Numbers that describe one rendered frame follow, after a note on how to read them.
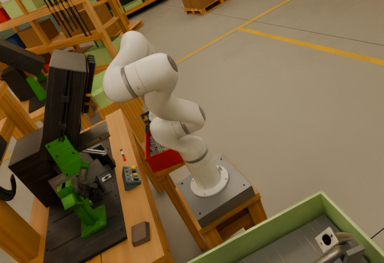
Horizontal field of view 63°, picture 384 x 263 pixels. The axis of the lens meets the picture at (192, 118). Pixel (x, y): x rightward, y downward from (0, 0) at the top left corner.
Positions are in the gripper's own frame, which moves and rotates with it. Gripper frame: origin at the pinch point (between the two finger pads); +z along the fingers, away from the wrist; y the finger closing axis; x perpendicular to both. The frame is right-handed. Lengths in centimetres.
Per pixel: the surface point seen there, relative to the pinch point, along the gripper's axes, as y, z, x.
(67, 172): -36, 32, 34
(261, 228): 31, 24, -46
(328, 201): 51, 9, -55
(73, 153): -34, 21, 33
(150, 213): 1.5, 38.9, -1.2
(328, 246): 24, 8, -82
